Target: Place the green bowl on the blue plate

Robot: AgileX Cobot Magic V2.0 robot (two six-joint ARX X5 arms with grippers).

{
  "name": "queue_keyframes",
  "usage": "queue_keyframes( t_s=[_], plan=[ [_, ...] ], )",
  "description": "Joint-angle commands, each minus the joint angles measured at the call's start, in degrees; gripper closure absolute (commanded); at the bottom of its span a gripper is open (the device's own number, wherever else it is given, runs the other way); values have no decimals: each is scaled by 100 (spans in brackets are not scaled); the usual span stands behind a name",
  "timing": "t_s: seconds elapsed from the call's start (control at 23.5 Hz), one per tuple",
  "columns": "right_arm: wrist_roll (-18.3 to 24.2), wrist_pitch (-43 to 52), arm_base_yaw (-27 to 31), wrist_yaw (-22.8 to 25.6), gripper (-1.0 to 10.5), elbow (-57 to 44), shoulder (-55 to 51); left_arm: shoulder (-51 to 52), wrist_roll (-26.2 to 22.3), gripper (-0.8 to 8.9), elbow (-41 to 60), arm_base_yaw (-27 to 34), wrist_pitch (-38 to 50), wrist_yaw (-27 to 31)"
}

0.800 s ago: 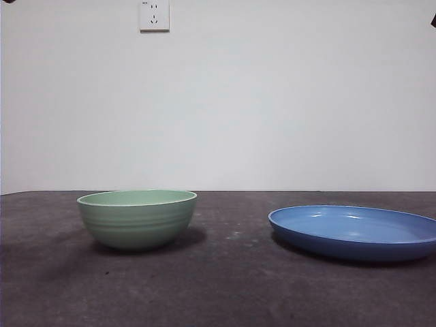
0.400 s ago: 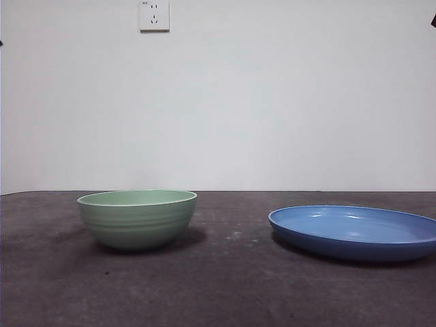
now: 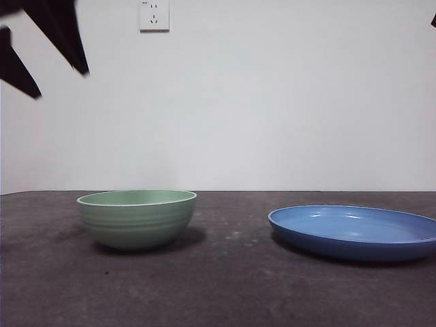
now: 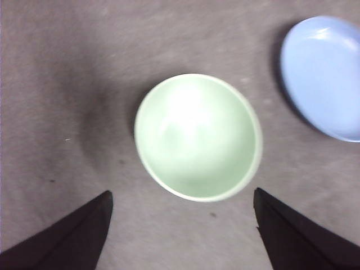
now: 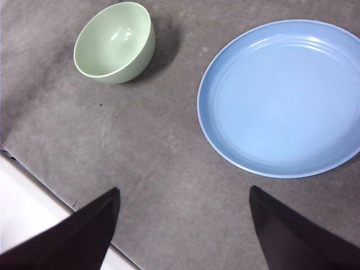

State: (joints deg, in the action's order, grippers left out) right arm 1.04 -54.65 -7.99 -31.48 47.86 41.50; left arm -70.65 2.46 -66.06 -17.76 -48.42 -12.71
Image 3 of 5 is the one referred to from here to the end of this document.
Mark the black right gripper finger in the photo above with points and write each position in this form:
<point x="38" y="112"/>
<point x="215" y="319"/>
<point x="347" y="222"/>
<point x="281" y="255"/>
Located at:
<point x="434" y="20"/>

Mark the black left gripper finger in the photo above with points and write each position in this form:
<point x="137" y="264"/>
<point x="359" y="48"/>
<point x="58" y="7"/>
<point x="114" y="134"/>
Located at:
<point x="58" y="27"/>
<point x="17" y="64"/>

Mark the green ribbed bowl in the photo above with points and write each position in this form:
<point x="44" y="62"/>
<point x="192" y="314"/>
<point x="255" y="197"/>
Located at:
<point x="136" y="225"/>

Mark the blue plate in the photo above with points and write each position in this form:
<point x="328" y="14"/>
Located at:
<point x="340" y="245"/>

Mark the white wall socket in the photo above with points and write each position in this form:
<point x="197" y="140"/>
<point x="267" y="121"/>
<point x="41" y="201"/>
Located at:
<point x="155" y="17"/>

